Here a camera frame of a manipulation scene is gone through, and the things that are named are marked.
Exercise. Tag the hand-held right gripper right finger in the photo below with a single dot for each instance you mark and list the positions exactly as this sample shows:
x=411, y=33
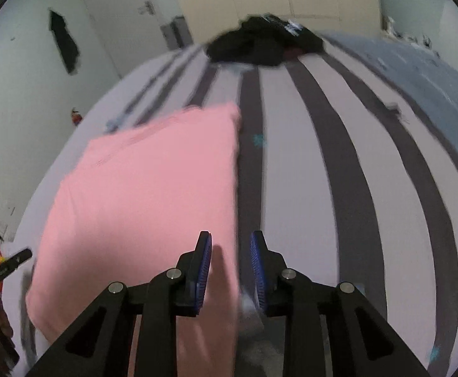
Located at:
x=258, y=279

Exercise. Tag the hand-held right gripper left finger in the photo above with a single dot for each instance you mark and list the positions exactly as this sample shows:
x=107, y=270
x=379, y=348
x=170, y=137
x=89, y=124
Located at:
x=204, y=279

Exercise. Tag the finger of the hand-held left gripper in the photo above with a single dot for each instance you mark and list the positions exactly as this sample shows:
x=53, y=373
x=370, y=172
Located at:
x=9, y=265
x=5, y=330

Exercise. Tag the pink printed t-shirt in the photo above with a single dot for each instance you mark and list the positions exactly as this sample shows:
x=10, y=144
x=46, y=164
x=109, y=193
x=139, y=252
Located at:
x=142, y=204

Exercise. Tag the pile of black clothes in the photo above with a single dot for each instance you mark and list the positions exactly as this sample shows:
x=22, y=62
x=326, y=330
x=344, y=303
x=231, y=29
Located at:
x=260, y=43

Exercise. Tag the striped bed sheet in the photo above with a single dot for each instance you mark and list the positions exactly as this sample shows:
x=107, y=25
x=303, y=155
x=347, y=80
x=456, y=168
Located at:
x=331, y=184

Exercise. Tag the red fire extinguisher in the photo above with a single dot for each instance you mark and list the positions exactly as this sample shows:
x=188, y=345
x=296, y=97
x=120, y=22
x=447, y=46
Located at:
x=76, y=117

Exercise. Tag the grey suitcase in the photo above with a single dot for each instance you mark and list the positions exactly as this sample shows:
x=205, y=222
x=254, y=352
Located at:
x=178, y=31

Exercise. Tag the cream door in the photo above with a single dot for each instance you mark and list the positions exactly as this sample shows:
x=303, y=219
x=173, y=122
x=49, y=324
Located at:
x=123, y=19

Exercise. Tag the small bedside clutter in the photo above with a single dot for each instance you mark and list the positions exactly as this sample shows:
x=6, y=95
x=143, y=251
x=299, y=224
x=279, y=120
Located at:
x=405, y=31

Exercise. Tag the dark wall hanging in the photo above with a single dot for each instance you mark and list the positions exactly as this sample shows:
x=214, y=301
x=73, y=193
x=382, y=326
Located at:
x=65, y=39

